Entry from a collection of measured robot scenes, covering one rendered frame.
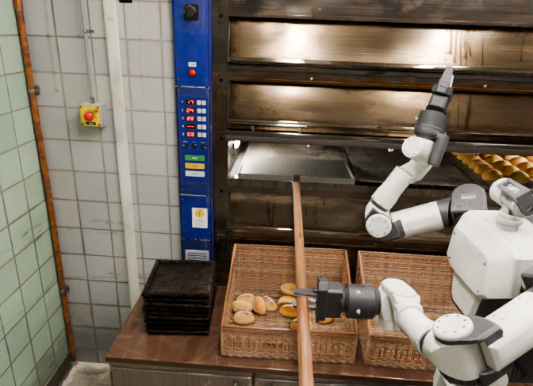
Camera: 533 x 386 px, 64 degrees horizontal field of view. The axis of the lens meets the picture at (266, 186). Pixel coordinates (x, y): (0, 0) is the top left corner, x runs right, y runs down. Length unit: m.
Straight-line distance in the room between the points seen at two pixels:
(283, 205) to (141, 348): 0.88
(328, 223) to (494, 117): 0.86
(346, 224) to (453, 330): 1.22
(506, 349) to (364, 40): 1.33
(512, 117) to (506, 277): 1.09
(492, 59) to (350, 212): 0.88
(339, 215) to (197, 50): 0.99
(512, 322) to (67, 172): 1.92
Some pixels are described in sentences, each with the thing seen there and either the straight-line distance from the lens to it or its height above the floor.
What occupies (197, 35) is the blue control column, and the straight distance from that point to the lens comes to 1.90.
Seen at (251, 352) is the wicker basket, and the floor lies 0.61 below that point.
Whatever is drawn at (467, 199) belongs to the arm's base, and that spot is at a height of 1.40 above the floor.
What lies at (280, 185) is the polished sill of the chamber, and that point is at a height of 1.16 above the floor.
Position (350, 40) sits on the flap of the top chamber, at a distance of 1.91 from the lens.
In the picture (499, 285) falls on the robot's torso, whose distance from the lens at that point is 1.18.
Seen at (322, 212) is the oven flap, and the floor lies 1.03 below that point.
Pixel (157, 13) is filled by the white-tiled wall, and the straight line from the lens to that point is 1.98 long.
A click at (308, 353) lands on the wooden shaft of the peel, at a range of 1.00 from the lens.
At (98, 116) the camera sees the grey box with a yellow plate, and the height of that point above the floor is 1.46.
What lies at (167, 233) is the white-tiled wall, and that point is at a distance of 2.22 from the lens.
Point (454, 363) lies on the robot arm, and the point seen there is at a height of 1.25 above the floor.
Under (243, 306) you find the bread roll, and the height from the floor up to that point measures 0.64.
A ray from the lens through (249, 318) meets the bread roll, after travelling 2.02.
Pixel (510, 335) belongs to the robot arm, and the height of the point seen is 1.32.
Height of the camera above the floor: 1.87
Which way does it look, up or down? 21 degrees down
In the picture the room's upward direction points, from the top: 2 degrees clockwise
